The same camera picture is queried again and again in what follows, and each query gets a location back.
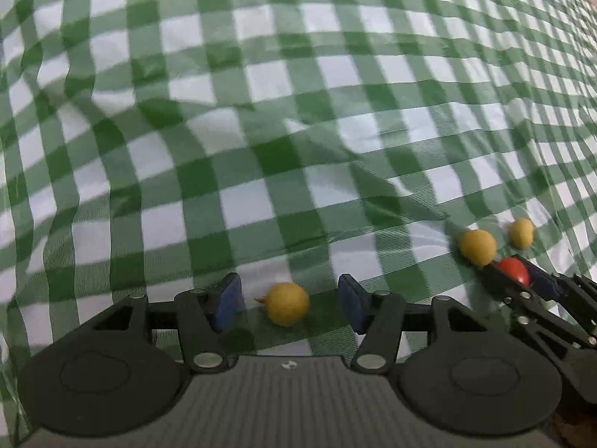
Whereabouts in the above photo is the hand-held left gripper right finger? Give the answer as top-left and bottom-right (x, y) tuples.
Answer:
(338, 273), (505, 375)

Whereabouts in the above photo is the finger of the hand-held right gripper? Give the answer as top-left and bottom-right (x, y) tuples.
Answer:
(513, 254), (597, 328)
(478, 263), (597, 349)

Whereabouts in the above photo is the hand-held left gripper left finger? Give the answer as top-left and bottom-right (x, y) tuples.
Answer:
(88, 271), (245, 375)

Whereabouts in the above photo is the red tomato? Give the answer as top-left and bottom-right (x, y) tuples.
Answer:
(495, 256), (531, 287)

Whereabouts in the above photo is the yellow-green fruit with stem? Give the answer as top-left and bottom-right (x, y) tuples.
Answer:
(254, 282), (311, 327)

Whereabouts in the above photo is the round yellow-green fruit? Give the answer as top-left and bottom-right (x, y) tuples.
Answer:
(458, 230), (498, 266)
(508, 217), (535, 249)

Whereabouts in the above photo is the green white checkered tablecloth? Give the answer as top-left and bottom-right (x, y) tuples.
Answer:
(0, 0), (597, 444)

